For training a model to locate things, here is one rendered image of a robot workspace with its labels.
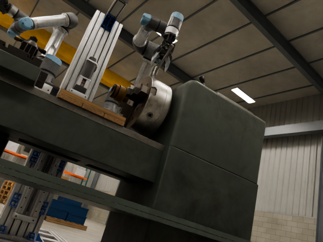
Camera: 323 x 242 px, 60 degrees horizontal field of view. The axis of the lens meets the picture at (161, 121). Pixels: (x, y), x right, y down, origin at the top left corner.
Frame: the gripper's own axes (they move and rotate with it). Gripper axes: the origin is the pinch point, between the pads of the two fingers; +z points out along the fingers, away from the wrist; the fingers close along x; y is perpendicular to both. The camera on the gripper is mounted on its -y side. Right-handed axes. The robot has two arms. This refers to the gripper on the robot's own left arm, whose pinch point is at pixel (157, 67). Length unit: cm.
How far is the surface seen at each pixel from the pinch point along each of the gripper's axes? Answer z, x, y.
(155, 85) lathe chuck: 14.7, -0.2, 10.6
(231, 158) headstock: 35, 51, 10
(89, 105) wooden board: 40, -25, 21
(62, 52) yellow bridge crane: -393, -236, -1004
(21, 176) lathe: 75, -35, 39
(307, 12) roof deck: -603, 438, -445
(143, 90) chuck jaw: 20.2, -4.5, 11.1
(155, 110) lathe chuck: 27.0, 4.2, 11.0
